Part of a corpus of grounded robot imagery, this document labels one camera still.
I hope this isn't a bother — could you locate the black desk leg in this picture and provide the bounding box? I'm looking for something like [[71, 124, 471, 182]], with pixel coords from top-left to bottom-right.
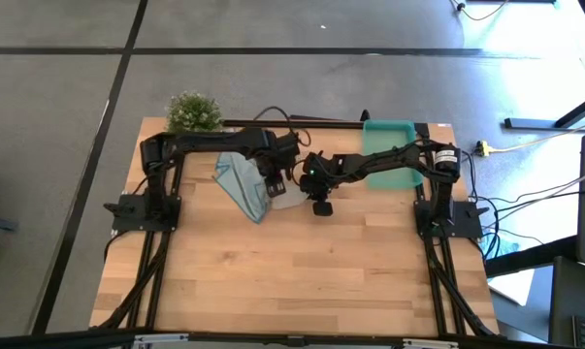
[[504, 89, 585, 131]]

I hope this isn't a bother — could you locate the black floor cable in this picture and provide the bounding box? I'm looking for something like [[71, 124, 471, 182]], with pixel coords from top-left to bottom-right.
[[449, 0, 510, 22]]

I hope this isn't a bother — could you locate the blue microfiber towel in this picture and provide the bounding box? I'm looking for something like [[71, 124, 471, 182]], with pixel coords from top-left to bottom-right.
[[212, 151, 274, 224]]

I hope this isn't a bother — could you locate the potted green plant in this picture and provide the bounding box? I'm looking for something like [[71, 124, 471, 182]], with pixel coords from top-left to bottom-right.
[[165, 90, 224, 133]]

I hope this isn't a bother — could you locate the dark desk top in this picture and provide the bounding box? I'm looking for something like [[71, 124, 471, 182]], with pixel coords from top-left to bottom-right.
[[547, 255, 585, 348]]

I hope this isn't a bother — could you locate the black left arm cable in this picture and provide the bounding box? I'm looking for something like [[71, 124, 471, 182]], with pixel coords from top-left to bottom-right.
[[252, 105, 312, 146]]

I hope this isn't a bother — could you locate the black cable bundle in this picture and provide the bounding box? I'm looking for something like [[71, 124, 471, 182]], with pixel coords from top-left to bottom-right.
[[461, 152, 585, 261]]

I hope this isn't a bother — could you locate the white paper sheet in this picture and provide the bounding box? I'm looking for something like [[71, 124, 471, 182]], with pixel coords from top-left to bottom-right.
[[488, 269, 536, 306]]

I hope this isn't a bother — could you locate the grey microfiber towel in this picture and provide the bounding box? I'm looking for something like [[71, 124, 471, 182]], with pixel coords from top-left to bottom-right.
[[271, 186, 309, 210]]

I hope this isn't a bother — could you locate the thin black bar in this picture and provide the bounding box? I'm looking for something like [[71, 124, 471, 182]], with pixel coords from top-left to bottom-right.
[[288, 113, 362, 122]]

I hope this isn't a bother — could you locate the silver frame bracket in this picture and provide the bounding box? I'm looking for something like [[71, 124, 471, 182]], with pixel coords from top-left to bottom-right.
[[402, 337, 461, 349], [132, 333, 190, 349]]

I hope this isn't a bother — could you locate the green plastic basket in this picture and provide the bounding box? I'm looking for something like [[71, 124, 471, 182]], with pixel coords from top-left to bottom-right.
[[362, 119, 425, 190]]

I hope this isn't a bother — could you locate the beige power cable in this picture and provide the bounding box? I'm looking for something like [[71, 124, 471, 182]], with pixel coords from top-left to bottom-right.
[[488, 118, 585, 154]]

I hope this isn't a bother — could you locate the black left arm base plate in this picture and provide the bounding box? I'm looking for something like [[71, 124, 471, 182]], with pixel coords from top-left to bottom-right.
[[102, 192, 182, 233]]

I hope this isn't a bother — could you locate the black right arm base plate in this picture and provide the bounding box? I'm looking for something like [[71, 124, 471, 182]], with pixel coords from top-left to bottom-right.
[[414, 201, 485, 239]]

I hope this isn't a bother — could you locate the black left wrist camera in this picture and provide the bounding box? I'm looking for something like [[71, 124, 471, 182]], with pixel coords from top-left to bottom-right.
[[266, 174, 287, 198]]

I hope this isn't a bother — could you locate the black desk beam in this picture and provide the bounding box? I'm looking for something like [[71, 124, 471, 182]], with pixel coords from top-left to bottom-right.
[[484, 235, 579, 278]]

